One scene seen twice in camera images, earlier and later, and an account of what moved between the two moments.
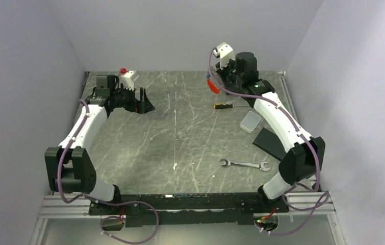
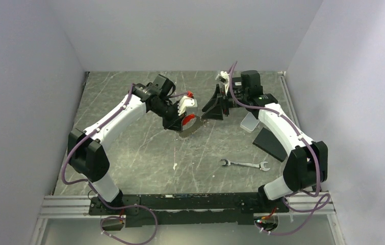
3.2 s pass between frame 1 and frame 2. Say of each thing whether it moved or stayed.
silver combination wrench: stayed
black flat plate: stayed
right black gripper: moved
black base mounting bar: stayed
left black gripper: moved
